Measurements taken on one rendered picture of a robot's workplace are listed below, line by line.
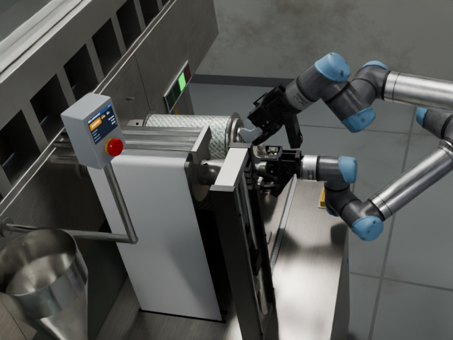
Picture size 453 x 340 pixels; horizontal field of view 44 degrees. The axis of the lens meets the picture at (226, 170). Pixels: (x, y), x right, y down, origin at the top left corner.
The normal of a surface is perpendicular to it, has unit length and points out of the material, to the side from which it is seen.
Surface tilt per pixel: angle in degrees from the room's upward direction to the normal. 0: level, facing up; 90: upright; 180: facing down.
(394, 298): 0
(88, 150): 90
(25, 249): 90
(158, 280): 90
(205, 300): 90
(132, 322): 0
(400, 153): 0
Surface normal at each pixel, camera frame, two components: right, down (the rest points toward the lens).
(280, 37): -0.34, 0.62
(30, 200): 0.95, 0.05
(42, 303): 0.36, 0.53
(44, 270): 0.38, 0.24
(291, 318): -0.15, -0.78
